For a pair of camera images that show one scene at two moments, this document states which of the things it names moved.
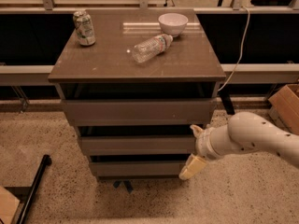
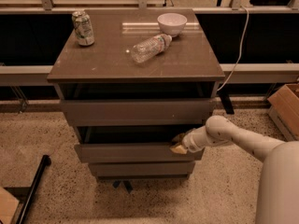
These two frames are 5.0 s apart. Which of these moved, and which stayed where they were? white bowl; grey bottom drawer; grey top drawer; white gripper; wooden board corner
Moved: white gripper
Stayed: white bowl; grey top drawer; grey bottom drawer; wooden board corner
